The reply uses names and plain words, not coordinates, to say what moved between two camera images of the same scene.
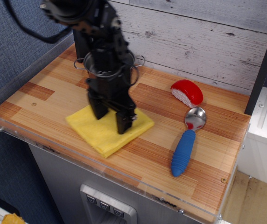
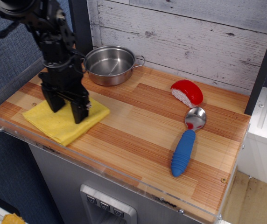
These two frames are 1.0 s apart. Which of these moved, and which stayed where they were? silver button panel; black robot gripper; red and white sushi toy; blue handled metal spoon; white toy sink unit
Moved: black robot gripper
Stayed: red and white sushi toy; silver button panel; blue handled metal spoon; white toy sink unit
